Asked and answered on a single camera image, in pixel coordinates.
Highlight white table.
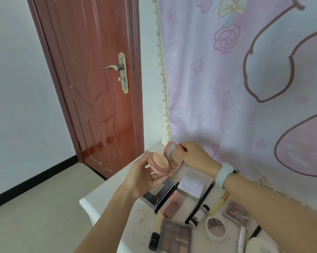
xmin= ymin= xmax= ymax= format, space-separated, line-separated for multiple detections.
xmin=79 ymin=153 xmax=280 ymax=253

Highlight small black white bottle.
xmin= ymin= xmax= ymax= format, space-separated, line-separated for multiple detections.
xmin=189 ymin=205 xmax=210 ymax=228

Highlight person's left forearm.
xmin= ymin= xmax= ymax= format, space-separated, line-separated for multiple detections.
xmin=74 ymin=181 xmax=138 ymax=253

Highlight lilac cartoon cloth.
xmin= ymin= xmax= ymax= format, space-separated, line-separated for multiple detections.
xmin=153 ymin=0 xmax=317 ymax=216

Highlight black eyeliner pencils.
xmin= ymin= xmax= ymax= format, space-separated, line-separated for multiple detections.
xmin=154 ymin=182 xmax=180 ymax=214

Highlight pink cushion compact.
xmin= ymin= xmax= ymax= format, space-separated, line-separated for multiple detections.
xmin=145 ymin=141 xmax=184 ymax=176

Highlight person's right forearm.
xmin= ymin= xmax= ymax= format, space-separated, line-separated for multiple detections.
xmin=223 ymin=172 xmax=317 ymax=253

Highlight black eyeliner pencil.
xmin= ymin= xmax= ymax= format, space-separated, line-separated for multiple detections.
xmin=184 ymin=181 xmax=216 ymax=225

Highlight silver square palette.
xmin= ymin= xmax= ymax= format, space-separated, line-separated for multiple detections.
xmin=178 ymin=174 xmax=206 ymax=201

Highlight round white powder compact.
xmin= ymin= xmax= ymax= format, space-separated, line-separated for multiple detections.
xmin=205 ymin=216 xmax=228 ymax=241

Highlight pink lip gloss tube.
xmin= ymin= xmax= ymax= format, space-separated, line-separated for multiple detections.
xmin=163 ymin=192 xmax=185 ymax=219

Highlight black pen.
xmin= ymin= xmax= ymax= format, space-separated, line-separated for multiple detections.
xmin=249 ymin=225 xmax=262 ymax=239

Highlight small red blush palette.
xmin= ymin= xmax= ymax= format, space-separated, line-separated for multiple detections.
xmin=223 ymin=199 xmax=251 ymax=227

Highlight white oval compact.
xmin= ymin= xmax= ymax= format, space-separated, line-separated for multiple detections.
xmin=245 ymin=236 xmax=280 ymax=253

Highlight dark grey palette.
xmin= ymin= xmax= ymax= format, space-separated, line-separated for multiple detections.
xmin=140 ymin=179 xmax=175 ymax=208

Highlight beige concealer tube black cap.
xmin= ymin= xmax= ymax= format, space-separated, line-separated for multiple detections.
xmin=148 ymin=213 xmax=165 ymax=252

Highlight orange brown eyeshadow palette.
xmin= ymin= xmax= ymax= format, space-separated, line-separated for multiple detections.
xmin=157 ymin=218 xmax=193 ymax=253

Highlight yellow handled makeup brush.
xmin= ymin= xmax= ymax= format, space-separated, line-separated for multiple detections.
xmin=208 ymin=192 xmax=230 ymax=216

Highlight white smartwatch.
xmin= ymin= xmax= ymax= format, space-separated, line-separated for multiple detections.
xmin=215 ymin=162 xmax=240 ymax=189

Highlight person's right hand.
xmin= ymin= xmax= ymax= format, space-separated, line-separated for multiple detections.
xmin=179 ymin=141 xmax=223 ymax=180

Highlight brown wooden door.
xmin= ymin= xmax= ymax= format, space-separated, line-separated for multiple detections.
xmin=26 ymin=0 xmax=144 ymax=180

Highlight brass door handle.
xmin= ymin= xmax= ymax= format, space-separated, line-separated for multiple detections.
xmin=103 ymin=52 xmax=129 ymax=95

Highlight person's left hand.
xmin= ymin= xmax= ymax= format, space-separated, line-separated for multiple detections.
xmin=123 ymin=150 xmax=169 ymax=201

